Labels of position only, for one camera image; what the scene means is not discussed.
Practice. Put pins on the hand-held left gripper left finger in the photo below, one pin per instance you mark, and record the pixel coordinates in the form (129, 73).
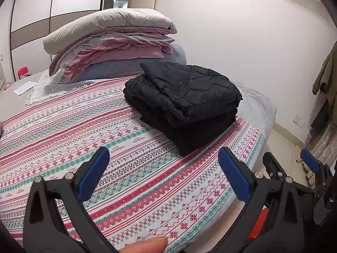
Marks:
(94, 174)

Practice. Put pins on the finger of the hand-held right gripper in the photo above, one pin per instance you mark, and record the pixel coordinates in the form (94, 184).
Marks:
(272, 162)
(310, 160)

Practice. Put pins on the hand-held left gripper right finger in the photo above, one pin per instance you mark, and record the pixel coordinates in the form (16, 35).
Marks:
(234, 174)

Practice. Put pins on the black puffer jacket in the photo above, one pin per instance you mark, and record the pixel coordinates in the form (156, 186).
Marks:
(189, 89)

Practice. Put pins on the light patterned cloth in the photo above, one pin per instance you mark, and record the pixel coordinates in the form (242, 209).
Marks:
(323, 145)

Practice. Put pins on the red green patterned blanket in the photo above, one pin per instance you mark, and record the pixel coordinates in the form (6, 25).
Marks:
(131, 150)

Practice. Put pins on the dark hanging garment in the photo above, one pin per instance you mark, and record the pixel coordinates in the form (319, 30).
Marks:
(321, 116)

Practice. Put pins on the black knit garment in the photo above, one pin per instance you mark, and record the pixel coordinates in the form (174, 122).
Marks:
(194, 137)

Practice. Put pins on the olive garment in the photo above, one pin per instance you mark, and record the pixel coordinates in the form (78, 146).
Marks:
(327, 73)

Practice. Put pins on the white lace cloth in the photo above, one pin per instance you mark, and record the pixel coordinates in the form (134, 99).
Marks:
(44, 89)

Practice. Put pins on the white paper sheet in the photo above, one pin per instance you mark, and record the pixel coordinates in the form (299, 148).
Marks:
(25, 87)

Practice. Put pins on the blue-grey folded quilt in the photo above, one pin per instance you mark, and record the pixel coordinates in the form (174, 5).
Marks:
(131, 66)

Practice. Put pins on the pink folded blanket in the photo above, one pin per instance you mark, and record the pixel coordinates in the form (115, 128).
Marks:
(105, 50)

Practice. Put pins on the red plastic stool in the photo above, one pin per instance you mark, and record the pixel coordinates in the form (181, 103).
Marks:
(22, 72)

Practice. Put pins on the white grey wardrobe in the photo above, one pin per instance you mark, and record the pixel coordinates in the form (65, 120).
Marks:
(31, 10)

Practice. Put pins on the white wall socket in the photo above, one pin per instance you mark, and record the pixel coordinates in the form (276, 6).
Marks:
(298, 120)

